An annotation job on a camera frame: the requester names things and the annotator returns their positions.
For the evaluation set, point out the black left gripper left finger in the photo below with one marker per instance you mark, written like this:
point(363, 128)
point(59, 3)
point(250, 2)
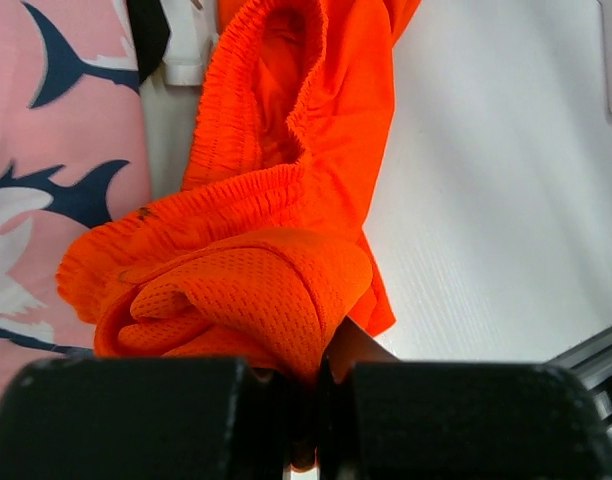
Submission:
point(153, 418)

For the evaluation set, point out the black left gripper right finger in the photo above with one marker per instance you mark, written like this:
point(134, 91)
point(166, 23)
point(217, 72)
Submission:
point(442, 420)

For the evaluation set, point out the orange shorts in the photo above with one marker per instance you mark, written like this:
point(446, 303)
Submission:
point(262, 253)

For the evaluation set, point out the pink patterned shorts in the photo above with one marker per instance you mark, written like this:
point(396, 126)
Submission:
point(72, 152)

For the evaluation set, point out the black shorts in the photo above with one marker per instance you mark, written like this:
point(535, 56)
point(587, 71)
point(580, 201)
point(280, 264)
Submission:
point(150, 33)

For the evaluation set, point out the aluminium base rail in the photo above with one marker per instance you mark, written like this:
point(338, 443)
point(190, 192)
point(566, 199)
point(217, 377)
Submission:
point(591, 362)

